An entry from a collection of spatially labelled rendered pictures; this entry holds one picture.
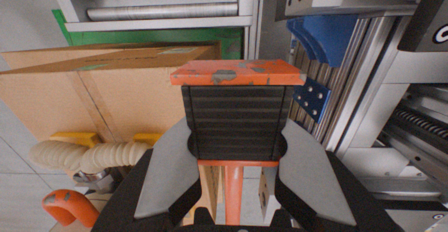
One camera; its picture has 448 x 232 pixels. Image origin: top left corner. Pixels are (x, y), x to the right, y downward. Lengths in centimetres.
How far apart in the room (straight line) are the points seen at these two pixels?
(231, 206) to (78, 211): 23
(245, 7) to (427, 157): 57
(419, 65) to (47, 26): 196
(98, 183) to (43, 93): 21
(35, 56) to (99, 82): 77
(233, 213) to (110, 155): 21
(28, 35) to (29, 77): 156
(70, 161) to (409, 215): 61
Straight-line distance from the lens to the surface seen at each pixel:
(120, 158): 30
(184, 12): 67
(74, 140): 46
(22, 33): 204
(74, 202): 34
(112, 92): 34
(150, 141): 35
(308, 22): 32
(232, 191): 19
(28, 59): 115
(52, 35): 184
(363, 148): 44
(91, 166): 33
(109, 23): 73
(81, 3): 86
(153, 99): 30
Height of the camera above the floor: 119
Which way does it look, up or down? 62 degrees down
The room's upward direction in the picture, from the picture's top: 175 degrees counter-clockwise
